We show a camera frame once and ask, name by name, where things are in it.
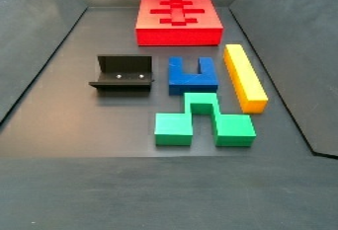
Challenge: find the red puzzle board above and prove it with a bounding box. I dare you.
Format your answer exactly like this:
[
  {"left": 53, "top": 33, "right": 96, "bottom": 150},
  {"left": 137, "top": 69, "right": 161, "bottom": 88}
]
[{"left": 134, "top": 0, "right": 223, "bottom": 46}]

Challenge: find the green zigzag block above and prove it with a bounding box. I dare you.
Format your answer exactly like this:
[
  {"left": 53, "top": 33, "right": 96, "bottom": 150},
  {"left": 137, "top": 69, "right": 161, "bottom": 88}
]
[{"left": 154, "top": 93, "right": 256, "bottom": 147}]

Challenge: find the blue U-shaped block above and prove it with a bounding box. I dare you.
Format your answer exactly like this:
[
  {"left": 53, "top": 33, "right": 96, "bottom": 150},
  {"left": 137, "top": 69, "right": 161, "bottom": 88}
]
[{"left": 168, "top": 56, "right": 219, "bottom": 96}]

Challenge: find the yellow long block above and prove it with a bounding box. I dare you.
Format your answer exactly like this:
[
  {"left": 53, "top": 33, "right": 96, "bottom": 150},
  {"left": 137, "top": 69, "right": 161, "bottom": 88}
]
[{"left": 223, "top": 44, "right": 268, "bottom": 114}]

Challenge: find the black angled bracket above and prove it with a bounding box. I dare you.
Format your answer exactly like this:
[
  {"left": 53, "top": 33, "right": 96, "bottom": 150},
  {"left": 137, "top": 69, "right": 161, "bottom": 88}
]
[{"left": 88, "top": 54, "right": 153, "bottom": 91}]

